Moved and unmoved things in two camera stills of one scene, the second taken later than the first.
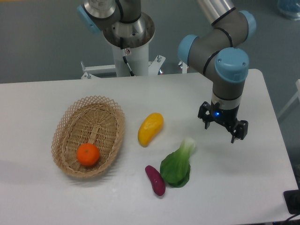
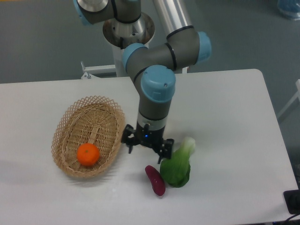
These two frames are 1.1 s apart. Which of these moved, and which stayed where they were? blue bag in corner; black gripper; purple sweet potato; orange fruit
Moved: black gripper
Stayed: orange fruit; blue bag in corner; purple sweet potato
